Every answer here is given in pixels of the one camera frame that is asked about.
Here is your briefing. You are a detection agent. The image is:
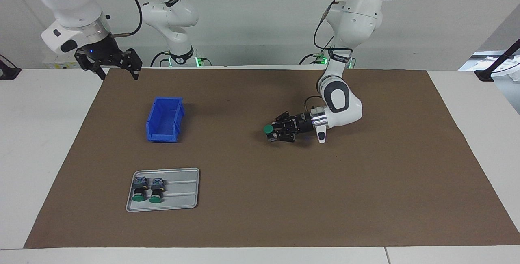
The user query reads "black left base cable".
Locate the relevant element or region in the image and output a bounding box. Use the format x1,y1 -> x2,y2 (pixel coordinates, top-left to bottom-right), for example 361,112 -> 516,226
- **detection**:
299,51 -> 327,65

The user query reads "brown table mat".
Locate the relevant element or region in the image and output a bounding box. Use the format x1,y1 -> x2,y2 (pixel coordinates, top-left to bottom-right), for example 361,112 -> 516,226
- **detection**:
24,68 -> 520,249

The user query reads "black base cable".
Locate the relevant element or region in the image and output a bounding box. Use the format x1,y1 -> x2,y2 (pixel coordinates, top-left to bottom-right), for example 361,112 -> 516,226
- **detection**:
150,51 -> 171,68
299,51 -> 327,65

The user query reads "black table clamp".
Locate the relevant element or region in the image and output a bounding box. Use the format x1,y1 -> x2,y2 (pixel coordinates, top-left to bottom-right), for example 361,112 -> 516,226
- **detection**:
0,55 -> 22,80

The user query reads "black right base cable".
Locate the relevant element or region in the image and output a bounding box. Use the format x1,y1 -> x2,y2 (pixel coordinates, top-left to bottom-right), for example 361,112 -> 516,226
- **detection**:
150,51 -> 171,68

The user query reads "grey metal tray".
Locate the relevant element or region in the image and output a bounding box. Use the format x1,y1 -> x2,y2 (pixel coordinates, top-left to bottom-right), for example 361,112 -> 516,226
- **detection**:
125,168 -> 201,213

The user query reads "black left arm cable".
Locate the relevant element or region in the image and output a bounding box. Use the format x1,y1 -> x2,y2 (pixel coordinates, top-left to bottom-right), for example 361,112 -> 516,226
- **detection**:
313,0 -> 354,53

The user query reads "white background box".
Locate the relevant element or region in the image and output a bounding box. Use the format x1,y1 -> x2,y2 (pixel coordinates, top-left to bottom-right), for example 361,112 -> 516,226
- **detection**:
44,55 -> 80,69

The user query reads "blue plastic bin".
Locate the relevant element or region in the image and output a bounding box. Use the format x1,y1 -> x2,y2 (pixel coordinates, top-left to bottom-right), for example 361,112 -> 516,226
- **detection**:
145,97 -> 186,143

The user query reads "green push button switch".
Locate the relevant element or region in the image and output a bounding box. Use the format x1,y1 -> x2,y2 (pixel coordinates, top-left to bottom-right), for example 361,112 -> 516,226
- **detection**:
263,123 -> 279,142
132,176 -> 149,202
148,178 -> 166,204

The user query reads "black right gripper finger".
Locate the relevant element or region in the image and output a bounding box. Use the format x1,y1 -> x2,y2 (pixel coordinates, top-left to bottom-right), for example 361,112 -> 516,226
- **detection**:
75,50 -> 107,80
122,48 -> 144,80

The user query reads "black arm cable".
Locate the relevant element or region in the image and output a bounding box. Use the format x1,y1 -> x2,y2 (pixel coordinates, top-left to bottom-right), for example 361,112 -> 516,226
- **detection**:
313,0 -> 354,53
110,0 -> 143,38

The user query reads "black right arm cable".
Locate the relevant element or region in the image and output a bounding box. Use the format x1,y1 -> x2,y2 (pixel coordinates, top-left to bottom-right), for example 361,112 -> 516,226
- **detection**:
110,0 -> 143,38

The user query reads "black angled stand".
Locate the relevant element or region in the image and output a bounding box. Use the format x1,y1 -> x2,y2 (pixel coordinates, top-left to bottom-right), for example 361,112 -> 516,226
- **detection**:
474,39 -> 520,82

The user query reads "white crumpled sheet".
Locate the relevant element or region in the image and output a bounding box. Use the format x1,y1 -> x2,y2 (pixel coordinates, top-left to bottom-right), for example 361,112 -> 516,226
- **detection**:
458,51 -> 520,82

